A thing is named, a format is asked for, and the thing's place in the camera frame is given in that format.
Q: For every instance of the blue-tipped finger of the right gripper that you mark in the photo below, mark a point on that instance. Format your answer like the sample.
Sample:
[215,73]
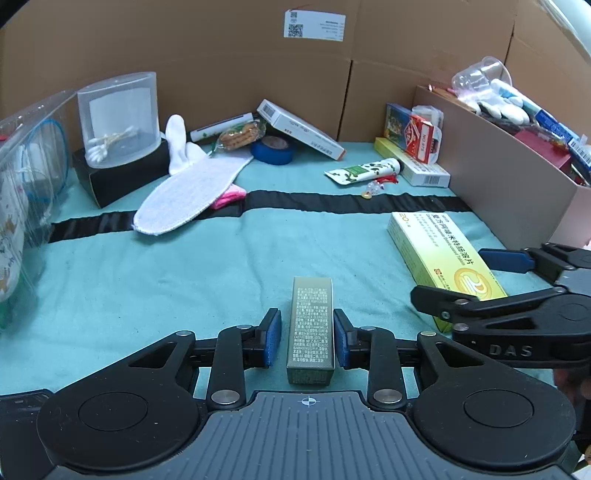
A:
[515,261]

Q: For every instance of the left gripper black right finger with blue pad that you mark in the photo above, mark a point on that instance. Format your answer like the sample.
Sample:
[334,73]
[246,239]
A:
[375,350]

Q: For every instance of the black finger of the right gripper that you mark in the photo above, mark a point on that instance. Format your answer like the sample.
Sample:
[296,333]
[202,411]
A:
[544,308]

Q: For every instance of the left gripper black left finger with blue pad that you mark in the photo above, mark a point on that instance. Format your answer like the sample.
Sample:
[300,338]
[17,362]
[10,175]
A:
[236,350]

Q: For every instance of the olive green small box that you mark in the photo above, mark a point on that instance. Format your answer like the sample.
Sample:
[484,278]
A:
[311,343]

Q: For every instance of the yellow green medicine box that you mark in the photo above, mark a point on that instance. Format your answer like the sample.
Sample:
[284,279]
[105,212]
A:
[438,254]

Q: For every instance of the pink storage bin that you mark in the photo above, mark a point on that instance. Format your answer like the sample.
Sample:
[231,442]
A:
[524,199]

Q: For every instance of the teal table cloth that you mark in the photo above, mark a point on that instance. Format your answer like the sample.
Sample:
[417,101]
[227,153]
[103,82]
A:
[91,301]

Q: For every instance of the long white yellow box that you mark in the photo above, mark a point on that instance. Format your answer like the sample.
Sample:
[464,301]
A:
[416,173]

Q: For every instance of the pink cloth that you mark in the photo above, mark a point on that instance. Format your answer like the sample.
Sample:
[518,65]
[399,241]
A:
[231,195]

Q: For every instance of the red white cigarette box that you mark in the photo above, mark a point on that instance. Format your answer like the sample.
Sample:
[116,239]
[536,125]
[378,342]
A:
[422,139]

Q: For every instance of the small bead charm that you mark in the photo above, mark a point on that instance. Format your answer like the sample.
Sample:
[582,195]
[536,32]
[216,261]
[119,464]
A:
[377,186]

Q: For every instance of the white work gloves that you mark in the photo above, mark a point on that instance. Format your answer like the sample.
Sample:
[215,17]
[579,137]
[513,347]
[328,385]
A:
[503,102]

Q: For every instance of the white shoe insole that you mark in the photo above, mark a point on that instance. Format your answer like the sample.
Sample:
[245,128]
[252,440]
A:
[184,195]

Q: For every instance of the white green cream tube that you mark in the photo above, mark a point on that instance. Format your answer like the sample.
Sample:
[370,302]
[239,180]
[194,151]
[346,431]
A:
[365,172]

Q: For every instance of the blue picture box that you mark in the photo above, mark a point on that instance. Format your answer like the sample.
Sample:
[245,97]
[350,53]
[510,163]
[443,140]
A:
[396,120]

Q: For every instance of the clear plastic cup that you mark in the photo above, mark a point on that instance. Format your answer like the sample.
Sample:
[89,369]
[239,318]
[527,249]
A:
[479,76]

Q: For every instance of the blue tape roll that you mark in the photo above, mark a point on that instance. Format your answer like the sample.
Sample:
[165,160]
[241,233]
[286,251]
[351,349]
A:
[273,150]

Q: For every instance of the white sock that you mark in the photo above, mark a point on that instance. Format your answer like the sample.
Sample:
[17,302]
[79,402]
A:
[182,153]

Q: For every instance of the black box under cylinder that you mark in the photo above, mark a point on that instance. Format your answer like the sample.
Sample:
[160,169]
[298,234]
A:
[105,186]

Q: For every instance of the packaged cookie snack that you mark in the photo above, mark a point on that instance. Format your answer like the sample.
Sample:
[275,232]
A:
[241,135]

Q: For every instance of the white green flat box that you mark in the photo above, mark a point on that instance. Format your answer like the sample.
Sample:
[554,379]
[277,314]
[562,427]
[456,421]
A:
[217,128]

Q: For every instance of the white angled medicine box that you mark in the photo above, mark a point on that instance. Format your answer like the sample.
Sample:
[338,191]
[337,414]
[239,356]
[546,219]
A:
[295,127]

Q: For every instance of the clear cotton swab cylinder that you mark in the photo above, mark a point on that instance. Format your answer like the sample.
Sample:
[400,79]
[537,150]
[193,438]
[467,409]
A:
[119,119]

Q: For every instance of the large brown cardboard box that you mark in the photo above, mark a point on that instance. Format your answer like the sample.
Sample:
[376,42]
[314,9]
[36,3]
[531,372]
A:
[334,63]

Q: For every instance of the patterned cloth bag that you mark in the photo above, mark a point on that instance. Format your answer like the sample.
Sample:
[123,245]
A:
[14,206]

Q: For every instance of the clear plastic tray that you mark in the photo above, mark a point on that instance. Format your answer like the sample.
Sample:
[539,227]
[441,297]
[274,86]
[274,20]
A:
[35,151]

